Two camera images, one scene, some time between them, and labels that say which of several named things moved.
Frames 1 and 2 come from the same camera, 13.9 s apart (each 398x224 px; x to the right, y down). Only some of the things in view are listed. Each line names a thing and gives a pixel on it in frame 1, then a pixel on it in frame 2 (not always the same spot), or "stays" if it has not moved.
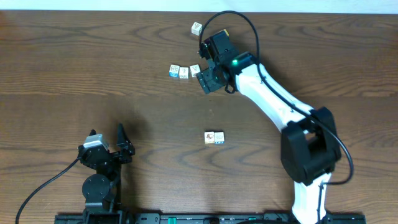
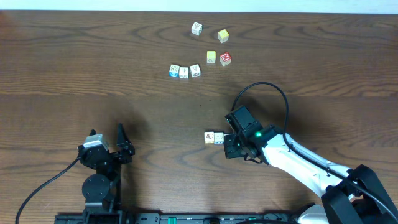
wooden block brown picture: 209,137 stays
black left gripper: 109,155 stays
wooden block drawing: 194,69 stays
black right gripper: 208,81 → 231,151
